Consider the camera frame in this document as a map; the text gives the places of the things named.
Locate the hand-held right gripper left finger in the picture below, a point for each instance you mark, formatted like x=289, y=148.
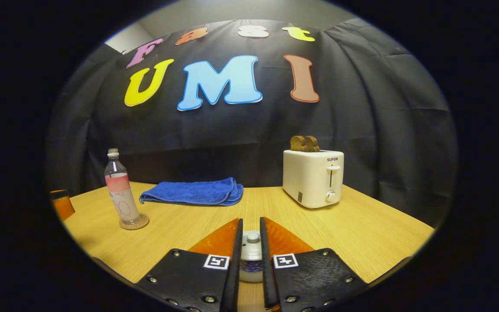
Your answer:
x=234, y=277

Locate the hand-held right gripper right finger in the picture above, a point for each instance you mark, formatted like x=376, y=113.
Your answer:
x=267, y=277

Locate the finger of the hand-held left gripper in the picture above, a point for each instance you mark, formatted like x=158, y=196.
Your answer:
x=63, y=206

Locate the clear water bottle pink label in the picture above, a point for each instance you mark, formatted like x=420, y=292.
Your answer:
x=121, y=195

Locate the round coaster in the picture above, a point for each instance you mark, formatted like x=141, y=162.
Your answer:
x=139, y=224

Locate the blue folded towel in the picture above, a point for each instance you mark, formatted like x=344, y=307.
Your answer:
x=193, y=193

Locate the white toaster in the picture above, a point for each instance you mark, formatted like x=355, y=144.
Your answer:
x=308, y=180

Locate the black backdrop cloth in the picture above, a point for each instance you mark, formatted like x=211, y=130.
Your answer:
x=362, y=130

